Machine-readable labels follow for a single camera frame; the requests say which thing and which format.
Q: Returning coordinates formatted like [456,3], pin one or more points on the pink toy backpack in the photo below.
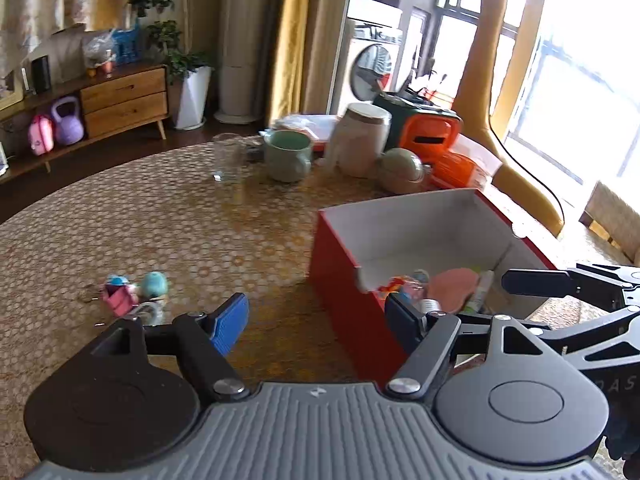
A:
[41,135]

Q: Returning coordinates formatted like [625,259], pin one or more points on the yellow curtain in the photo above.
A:
[295,50]

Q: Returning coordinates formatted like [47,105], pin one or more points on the teal toy figure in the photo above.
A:
[155,285]

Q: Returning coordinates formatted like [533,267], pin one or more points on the clear plastic bag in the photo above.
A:
[97,47]

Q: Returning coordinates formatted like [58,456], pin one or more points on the blue bag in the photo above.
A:
[126,45]

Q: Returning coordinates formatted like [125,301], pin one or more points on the orange packet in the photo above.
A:
[457,170]

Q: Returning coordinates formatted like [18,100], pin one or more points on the red box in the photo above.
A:
[340,270]

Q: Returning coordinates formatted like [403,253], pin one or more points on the yellow giraffe toy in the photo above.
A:
[475,85]

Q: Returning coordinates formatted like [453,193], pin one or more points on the picture frame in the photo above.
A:
[10,95]

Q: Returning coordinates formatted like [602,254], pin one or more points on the green marker pen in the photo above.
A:
[481,291]

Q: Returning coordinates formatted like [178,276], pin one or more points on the colourful small toy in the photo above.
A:
[395,286]

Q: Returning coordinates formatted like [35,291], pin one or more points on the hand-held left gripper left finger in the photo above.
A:
[230,322]

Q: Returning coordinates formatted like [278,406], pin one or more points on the clear drinking glass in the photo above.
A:
[227,160]

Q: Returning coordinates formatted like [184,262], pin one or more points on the small clear plastic item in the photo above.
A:
[150,314]

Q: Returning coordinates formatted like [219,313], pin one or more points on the white planter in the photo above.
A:
[192,100]

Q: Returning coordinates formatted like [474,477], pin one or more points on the white washing machine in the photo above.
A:
[372,75]

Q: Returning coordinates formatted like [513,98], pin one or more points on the pink toy figure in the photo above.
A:
[120,300]

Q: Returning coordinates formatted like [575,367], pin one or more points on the green mug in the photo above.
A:
[287,160]

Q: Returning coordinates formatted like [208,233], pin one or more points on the wooden cabinet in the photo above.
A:
[125,105]

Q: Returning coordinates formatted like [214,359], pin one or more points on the green and orange appliance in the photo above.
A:
[425,135]

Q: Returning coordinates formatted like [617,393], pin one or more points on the white tower air conditioner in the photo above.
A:
[245,60]

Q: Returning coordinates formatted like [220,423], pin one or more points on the purple kettlebell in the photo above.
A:
[67,127]

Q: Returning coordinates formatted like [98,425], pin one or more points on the black speaker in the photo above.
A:
[41,75]

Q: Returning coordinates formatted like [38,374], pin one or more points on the white jar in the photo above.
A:
[360,145]

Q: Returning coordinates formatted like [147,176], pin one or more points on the orange translucent bowl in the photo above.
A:
[452,287]

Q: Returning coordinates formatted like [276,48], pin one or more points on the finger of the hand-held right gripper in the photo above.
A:
[537,282]
[592,332]

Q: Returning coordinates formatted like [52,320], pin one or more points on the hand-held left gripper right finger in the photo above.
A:
[400,316]

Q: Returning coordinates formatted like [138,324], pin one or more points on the clear plastic container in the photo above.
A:
[315,127]

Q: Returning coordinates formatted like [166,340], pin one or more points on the round green container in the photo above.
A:
[400,172]

